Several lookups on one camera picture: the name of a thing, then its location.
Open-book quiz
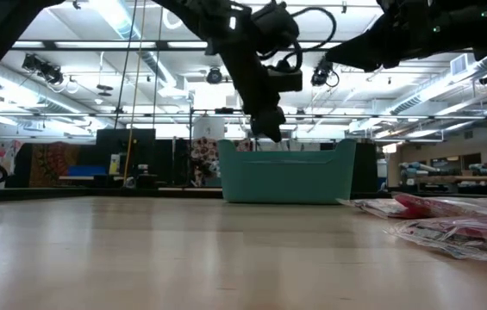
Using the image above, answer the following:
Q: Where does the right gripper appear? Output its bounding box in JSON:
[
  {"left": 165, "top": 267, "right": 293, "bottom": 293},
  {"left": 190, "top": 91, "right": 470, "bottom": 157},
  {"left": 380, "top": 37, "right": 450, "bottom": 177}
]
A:
[{"left": 324, "top": 0, "right": 479, "bottom": 73}]

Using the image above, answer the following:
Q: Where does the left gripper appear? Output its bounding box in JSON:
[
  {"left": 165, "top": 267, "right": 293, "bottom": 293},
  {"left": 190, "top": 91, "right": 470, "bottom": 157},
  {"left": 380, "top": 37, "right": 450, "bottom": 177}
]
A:
[{"left": 220, "top": 41, "right": 288, "bottom": 144}]

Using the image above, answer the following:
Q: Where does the teal plastic basket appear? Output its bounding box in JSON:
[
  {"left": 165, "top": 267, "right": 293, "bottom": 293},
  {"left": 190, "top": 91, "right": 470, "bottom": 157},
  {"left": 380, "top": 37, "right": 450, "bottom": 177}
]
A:
[{"left": 217, "top": 138, "right": 358, "bottom": 205}]

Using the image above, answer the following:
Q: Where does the white air vent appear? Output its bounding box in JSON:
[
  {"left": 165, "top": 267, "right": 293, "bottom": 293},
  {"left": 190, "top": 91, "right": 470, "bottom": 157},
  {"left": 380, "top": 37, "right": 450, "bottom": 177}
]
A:
[{"left": 449, "top": 53, "right": 470, "bottom": 77}]

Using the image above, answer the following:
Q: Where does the wooden workbench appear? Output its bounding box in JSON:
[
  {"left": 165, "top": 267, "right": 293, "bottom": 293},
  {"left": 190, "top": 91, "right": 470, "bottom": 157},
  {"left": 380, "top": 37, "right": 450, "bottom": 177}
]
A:
[{"left": 415, "top": 174, "right": 487, "bottom": 184}]

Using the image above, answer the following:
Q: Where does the blue box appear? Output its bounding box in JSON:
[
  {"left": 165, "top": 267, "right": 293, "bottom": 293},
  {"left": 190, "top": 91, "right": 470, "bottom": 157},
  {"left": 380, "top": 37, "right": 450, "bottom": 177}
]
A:
[{"left": 66, "top": 165, "right": 97, "bottom": 177}]

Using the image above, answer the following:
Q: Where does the patterned orange tapestry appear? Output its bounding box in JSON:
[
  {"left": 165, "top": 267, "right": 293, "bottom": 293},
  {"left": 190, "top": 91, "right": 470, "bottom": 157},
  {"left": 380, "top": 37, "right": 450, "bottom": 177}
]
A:
[{"left": 29, "top": 141, "right": 81, "bottom": 189}]

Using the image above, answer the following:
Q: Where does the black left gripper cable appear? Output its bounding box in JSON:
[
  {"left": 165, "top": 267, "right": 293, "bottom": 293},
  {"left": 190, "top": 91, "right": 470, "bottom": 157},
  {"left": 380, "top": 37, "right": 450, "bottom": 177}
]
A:
[{"left": 259, "top": 6, "right": 338, "bottom": 72}]

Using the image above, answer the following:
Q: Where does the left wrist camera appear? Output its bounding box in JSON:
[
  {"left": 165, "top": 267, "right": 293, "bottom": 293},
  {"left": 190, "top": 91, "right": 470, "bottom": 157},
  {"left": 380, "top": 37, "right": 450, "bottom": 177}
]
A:
[{"left": 267, "top": 68, "right": 303, "bottom": 93}]

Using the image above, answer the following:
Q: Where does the black ceiling camera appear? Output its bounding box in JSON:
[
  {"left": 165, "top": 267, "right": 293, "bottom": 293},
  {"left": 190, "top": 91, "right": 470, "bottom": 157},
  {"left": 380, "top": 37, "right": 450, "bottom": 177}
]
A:
[
  {"left": 22, "top": 53, "right": 66, "bottom": 85},
  {"left": 310, "top": 58, "right": 340, "bottom": 87}
]

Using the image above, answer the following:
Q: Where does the black overhead camera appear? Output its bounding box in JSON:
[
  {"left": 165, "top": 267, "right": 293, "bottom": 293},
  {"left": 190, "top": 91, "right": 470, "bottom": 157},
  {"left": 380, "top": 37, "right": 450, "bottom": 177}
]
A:
[{"left": 205, "top": 66, "right": 223, "bottom": 85}]

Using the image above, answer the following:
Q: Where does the white hanging ring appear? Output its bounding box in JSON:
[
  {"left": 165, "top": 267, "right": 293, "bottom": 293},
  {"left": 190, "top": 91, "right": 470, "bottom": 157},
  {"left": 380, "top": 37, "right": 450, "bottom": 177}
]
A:
[{"left": 161, "top": 6, "right": 184, "bottom": 31}]

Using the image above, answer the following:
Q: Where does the black hanging cable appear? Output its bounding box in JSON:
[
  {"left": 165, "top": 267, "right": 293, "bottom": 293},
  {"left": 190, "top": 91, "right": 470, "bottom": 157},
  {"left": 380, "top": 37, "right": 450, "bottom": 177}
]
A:
[{"left": 115, "top": 0, "right": 139, "bottom": 130}]

